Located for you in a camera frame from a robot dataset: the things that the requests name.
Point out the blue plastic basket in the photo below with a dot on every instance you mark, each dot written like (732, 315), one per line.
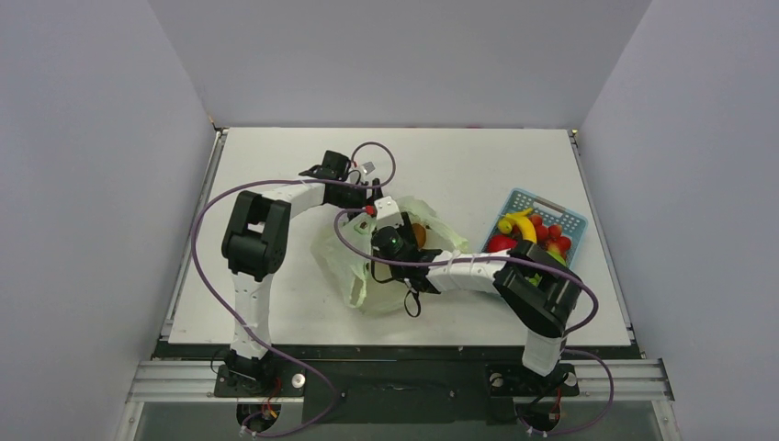
(573, 224)

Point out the red fake apple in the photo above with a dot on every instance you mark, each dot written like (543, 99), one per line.
(500, 242)

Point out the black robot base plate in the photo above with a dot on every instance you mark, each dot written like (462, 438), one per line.
(312, 385)

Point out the small yellow fake pepper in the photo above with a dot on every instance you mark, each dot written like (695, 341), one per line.
(507, 229)

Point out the pale green plastic bag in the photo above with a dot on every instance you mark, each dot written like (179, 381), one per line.
(349, 274)

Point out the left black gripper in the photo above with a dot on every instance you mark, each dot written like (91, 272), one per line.
(376, 194)

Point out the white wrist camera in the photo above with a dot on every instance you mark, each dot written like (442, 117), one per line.
(386, 213)
(366, 169)

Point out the green fake apple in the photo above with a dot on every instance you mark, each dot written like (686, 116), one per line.
(558, 258)

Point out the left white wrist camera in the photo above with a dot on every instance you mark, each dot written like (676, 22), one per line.
(366, 169)

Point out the yellow fake banana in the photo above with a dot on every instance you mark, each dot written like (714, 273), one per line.
(520, 221)

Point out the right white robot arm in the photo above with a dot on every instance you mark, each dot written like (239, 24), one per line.
(536, 286)

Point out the red fake grape bunch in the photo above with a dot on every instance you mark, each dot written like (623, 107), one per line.
(550, 236)

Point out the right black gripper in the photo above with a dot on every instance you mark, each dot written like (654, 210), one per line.
(386, 232)

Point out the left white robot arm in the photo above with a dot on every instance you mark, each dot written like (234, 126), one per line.
(255, 245)

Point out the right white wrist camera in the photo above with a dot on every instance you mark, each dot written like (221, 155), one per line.
(386, 213)

